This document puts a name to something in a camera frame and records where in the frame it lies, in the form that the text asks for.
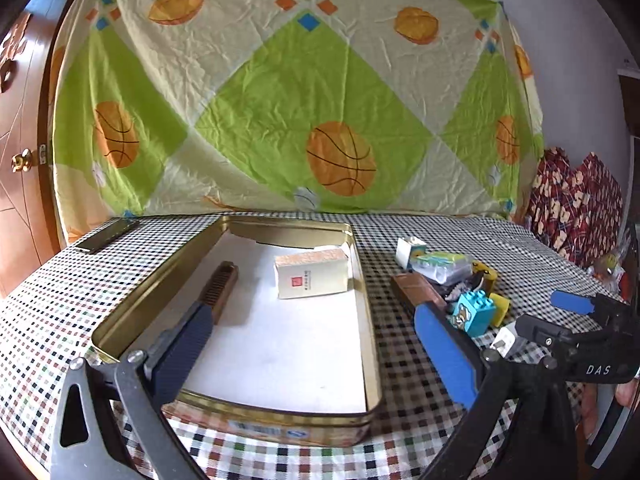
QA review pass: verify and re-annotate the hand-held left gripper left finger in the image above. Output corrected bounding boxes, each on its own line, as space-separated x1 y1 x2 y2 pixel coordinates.
50 302 216 480

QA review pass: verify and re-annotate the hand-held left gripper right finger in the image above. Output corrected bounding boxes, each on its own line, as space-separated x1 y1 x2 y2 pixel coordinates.
414 302 588 480

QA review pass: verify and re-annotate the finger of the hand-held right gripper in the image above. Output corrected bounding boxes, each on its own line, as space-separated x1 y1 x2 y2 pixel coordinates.
550 290 608 318
515 314 568 356

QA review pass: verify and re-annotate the white charger adapter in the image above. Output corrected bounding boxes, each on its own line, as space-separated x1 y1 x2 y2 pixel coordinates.
491 324 526 359

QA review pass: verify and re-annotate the cyan toy block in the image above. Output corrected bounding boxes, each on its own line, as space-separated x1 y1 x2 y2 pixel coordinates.
446 290 493 336

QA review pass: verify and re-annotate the brown rectangular box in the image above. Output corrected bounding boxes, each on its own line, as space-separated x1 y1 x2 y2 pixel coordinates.
391 272 448 311

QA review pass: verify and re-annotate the yellow face toy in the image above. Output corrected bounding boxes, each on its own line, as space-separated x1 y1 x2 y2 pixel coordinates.
470 259 501 293

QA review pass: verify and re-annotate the gold rectangular tin box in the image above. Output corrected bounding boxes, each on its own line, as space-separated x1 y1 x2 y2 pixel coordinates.
91 213 383 448

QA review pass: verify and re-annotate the person's right hand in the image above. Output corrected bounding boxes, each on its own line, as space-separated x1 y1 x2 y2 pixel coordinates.
616 381 640 411

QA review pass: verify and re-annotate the yellow toy brick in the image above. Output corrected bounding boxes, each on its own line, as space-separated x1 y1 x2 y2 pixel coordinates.
489 294 512 328

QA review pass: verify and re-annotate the purple amethyst rock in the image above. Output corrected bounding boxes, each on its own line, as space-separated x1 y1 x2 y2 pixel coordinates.
440 280 473 302

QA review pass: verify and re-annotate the brown wooden comb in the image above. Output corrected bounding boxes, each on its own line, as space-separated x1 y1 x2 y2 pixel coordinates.
202 261 240 326

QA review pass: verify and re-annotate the clear plastic box green label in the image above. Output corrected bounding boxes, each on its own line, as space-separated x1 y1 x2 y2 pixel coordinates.
415 251 473 283

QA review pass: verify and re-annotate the red patterned cloth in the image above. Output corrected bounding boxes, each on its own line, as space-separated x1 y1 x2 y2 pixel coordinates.
525 147 626 271

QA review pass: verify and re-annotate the white cube toy block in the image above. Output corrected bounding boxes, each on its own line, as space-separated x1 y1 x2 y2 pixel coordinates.
396 236 427 271

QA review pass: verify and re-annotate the black smartphone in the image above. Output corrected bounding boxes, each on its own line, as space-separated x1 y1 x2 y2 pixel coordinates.
74 218 141 254

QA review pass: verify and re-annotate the checkered tablecloth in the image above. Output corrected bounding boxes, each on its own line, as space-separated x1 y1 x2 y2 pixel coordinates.
0 212 640 480

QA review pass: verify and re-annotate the white box with cork top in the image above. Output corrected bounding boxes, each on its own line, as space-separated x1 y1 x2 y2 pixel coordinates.
274 246 349 300

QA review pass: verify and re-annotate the dark wooden cabinet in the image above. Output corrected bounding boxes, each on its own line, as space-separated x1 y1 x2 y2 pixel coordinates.
617 67 640 136

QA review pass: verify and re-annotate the green basketball printed sheet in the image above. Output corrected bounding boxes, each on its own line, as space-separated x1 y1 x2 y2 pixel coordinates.
50 0 546 243

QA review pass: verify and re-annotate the brown wooden door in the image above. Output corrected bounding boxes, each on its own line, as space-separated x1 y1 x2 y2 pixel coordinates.
0 0 96 301

